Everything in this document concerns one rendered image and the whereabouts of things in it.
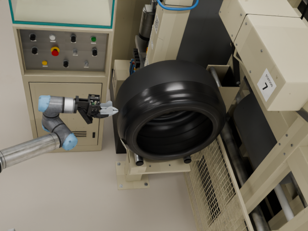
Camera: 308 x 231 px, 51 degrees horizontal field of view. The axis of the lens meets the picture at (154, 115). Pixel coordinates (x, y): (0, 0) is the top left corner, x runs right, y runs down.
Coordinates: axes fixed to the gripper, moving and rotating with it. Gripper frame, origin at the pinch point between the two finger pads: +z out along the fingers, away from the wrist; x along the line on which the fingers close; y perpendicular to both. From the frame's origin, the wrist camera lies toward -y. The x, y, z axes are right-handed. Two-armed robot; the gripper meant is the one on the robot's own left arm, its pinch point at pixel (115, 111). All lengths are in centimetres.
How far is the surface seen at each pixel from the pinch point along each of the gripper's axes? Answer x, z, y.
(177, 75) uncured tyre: 2.0, 23.5, 25.9
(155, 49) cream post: 26.1, 18.7, 20.6
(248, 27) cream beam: -4, 40, 59
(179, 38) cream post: 25.8, 28.8, 29.3
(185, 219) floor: -11, 80, -113
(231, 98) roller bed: 19, 73, -2
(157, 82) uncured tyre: 0.0, 14.7, 22.3
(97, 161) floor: 47, 14, -121
